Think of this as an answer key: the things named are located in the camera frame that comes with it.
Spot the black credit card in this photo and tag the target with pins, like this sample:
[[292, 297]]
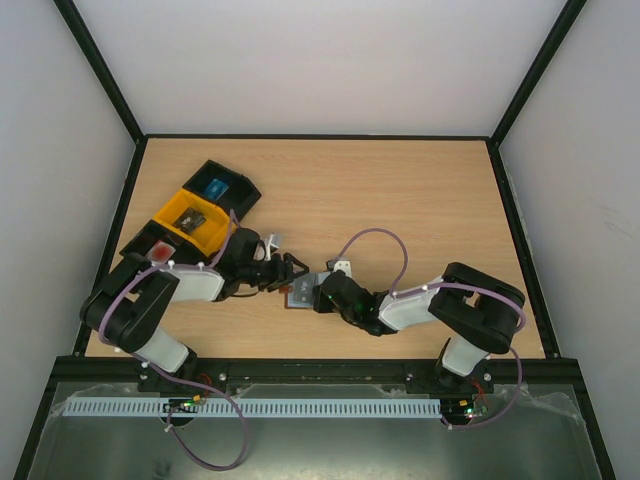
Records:
[[301, 294], [189, 220]]

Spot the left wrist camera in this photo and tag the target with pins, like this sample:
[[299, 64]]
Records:
[[272, 243]]

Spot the blue card in bin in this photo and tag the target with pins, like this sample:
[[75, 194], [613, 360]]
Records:
[[215, 189]]

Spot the black storage bin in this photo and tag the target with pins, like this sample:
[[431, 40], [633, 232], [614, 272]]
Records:
[[186, 252], [241, 196]]

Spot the brown leather card holder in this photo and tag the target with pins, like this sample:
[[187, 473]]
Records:
[[321, 276]]

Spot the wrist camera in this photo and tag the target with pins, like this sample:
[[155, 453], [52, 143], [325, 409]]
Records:
[[272, 243], [340, 264]]

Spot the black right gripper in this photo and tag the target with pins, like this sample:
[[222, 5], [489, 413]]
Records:
[[323, 295]]

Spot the red credit card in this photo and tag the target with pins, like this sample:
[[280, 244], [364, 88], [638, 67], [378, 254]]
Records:
[[161, 252]]

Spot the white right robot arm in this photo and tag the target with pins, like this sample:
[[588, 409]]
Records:
[[484, 313]]

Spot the white slotted cable duct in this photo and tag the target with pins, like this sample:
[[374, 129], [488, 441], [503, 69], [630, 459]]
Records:
[[255, 408]]

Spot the black enclosure frame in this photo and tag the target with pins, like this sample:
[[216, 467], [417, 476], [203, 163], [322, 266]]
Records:
[[561, 27]]

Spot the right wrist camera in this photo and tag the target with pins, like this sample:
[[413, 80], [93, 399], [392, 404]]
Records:
[[340, 264]]

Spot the yellow storage bin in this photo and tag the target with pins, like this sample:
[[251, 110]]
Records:
[[210, 236]]

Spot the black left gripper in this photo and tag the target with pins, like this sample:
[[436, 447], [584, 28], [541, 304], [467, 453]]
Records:
[[279, 274]]

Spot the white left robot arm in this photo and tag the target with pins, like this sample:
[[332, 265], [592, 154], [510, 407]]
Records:
[[127, 307]]

